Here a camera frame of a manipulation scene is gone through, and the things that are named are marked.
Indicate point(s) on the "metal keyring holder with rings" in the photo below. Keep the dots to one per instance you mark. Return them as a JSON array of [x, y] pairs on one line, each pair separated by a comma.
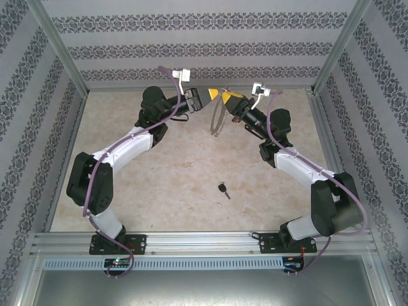
[[216, 118]]

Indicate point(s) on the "black-headed key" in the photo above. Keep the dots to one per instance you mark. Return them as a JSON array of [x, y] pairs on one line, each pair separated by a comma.
[[221, 187]]

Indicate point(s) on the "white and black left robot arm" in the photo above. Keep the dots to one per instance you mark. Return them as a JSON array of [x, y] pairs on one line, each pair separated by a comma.
[[127, 150]]

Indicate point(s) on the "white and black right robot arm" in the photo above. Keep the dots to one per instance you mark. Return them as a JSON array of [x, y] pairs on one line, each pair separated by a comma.
[[303, 169]]

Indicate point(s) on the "grey metal sheet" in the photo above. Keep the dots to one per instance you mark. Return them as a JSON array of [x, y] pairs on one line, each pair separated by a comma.
[[204, 287]]

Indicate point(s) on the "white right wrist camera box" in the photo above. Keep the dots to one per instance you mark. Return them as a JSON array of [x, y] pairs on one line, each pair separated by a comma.
[[259, 90]]

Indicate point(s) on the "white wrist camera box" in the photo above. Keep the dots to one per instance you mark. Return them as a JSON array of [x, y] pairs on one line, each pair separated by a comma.
[[181, 75], [259, 90]]

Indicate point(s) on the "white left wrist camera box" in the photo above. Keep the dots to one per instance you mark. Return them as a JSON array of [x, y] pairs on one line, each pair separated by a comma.
[[181, 75]]

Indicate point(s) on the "aluminium back wall rail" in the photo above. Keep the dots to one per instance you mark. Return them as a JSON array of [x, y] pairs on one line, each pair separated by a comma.
[[105, 90]]

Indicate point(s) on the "aluminium right side rail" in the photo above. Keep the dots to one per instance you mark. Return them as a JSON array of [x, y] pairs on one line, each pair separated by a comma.
[[318, 111]]

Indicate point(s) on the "aluminium left side rail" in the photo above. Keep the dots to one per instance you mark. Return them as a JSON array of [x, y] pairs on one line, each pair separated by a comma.
[[71, 140]]

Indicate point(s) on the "aluminium left corner post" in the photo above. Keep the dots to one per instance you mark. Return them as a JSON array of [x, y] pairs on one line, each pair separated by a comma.
[[60, 48]]

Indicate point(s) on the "aluminium corner post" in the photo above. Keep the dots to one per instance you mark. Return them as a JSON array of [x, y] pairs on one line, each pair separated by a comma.
[[339, 48], [60, 48]]

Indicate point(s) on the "aluminium right corner post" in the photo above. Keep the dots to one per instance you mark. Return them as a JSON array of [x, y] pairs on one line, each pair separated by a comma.
[[339, 48]]

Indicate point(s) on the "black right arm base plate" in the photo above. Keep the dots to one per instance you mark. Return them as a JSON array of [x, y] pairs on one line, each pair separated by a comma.
[[266, 243]]

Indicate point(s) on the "aluminium mounting rail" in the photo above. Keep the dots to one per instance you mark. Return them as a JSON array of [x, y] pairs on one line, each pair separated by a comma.
[[204, 243]]

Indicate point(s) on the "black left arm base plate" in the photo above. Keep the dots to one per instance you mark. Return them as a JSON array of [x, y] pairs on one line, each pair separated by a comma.
[[140, 243]]

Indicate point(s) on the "aluminium frame bar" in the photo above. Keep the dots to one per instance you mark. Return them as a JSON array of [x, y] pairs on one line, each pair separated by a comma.
[[30, 287], [384, 287]]

